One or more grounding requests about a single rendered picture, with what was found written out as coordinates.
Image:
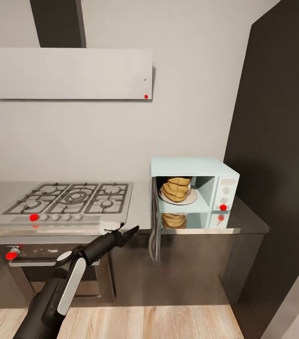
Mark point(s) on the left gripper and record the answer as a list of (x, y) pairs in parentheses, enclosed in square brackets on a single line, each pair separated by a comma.
[(106, 242)]

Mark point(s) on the fridge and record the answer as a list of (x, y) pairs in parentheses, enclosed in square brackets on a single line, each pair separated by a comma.
[(263, 147)]

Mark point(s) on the oven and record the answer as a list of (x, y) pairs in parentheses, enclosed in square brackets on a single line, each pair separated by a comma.
[(31, 259)]

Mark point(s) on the microwave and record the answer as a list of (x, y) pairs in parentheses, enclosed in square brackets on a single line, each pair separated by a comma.
[(213, 187)]

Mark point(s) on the popcorn bag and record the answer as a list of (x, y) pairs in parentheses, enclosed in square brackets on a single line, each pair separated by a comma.
[(176, 188)]

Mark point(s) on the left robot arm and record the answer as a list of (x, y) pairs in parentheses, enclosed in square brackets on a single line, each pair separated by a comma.
[(50, 306)]

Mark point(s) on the range hood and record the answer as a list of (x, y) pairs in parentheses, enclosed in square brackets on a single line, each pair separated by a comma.
[(64, 68)]

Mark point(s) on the burner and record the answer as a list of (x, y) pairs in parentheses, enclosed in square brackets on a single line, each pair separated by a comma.
[(53, 203)]

